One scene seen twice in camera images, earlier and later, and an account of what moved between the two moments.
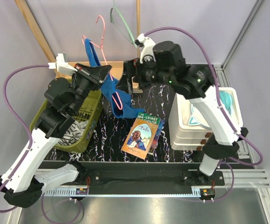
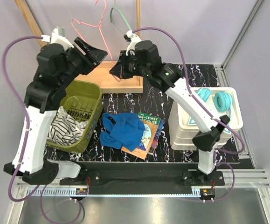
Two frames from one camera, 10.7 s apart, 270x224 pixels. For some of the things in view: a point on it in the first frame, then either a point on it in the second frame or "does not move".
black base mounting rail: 144,173 does not move
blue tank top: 122,105 to 121,129
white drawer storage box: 188,129 does not move
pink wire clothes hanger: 102,47 to 99,26
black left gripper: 96,75 to 94,55
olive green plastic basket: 87,112 does not move
